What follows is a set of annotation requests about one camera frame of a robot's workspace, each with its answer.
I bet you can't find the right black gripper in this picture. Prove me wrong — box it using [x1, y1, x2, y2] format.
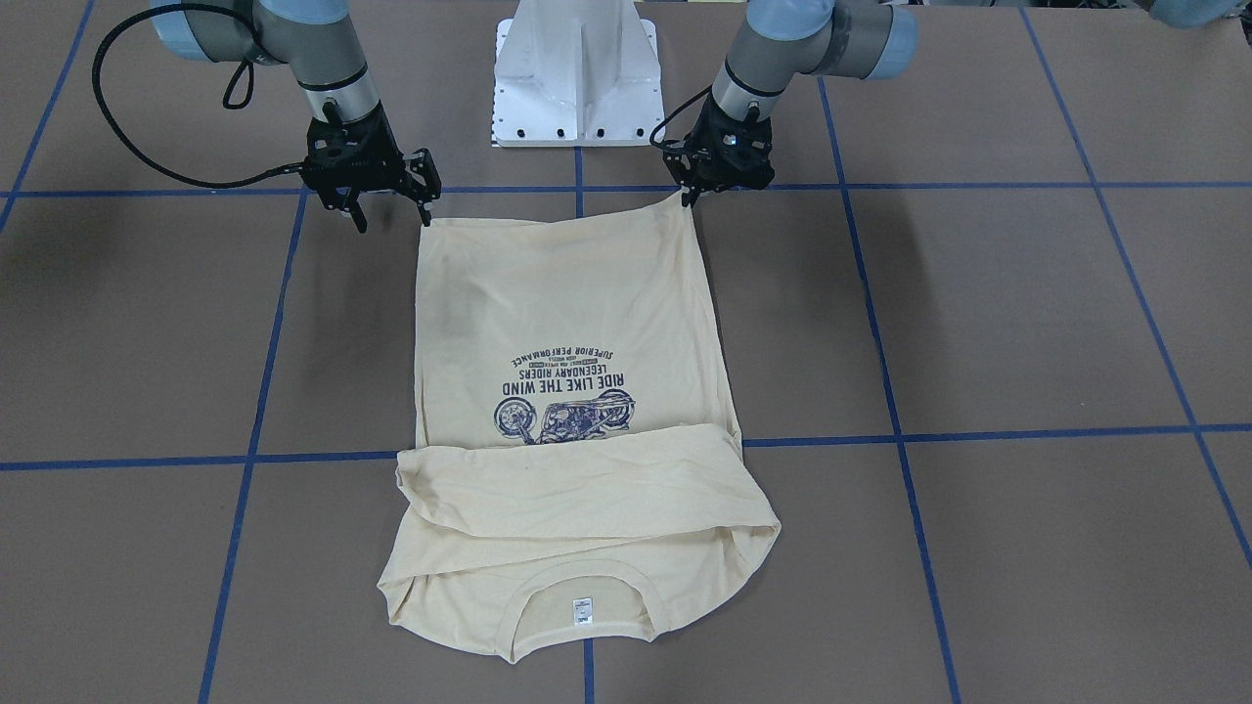
[299, 103, 442, 227]

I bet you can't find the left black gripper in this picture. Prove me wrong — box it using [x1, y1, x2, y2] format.
[664, 98, 775, 205]

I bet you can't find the beige long-sleeve printed shirt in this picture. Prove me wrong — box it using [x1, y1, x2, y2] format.
[379, 195, 780, 663]

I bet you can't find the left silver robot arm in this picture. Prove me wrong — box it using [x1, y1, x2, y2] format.
[649, 1, 919, 205]

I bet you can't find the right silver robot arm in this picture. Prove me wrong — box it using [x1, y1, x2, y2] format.
[149, 1, 441, 232]

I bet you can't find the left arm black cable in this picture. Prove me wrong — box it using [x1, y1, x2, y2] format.
[649, 86, 715, 148]

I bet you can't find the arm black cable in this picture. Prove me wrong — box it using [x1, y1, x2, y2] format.
[649, 86, 715, 148]
[91, 3, 314, 190]

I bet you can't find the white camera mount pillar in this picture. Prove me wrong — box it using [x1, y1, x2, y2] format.
[491, 1, 664, 148]

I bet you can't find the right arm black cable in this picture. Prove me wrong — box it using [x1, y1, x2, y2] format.
[91, 3, 314, 190]

